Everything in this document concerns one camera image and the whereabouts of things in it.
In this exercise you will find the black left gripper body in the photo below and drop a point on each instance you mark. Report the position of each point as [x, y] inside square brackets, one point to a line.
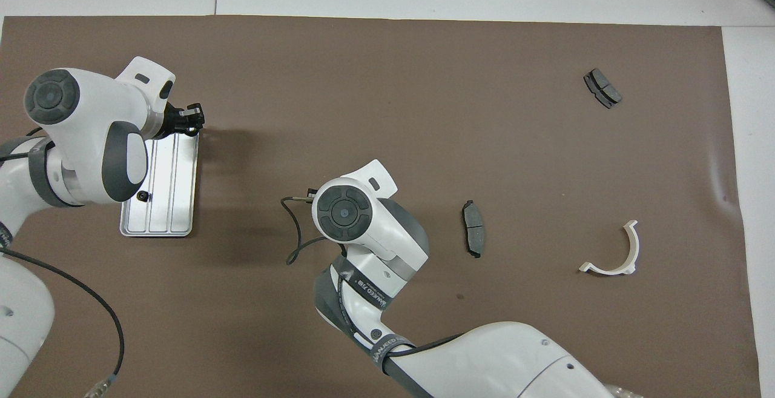
[175, 124]

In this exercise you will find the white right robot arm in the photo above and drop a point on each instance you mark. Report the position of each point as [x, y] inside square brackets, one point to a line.
[514, 361]

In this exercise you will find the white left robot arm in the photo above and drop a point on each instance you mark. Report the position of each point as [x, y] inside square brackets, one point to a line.
[85, 119]

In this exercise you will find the silver metal tray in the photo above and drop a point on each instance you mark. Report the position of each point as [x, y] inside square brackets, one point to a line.
[175, 204]

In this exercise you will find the brown table mat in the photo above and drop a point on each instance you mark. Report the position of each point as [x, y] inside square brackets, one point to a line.
[424, 83]

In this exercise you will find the long grey brake pad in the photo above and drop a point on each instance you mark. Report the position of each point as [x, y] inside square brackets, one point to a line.
[473, 228]

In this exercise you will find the short grey brake pad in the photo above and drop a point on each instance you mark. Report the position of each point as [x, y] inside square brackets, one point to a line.
[602, 88]

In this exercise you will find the white curved plastic bracket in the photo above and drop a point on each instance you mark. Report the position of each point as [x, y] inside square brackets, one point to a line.
[611, 270]

